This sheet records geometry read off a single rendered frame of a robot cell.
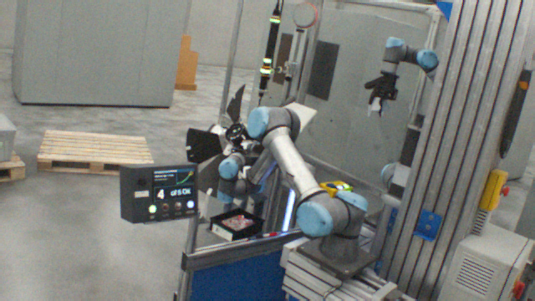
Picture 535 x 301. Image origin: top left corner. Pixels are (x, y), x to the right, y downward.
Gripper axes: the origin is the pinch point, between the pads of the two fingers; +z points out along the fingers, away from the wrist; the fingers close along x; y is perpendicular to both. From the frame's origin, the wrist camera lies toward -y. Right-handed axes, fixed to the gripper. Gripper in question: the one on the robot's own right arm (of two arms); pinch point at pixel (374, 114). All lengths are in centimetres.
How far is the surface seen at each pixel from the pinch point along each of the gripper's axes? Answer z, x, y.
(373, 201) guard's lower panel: 56, 46, -17
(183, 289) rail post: 78, -80, -13
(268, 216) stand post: 80, 7, -60
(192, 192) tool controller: 33, -85, -8
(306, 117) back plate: 17, 15, -54
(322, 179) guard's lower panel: 59, 46, -58
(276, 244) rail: 66, -32, -13
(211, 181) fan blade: 49, -44, -53
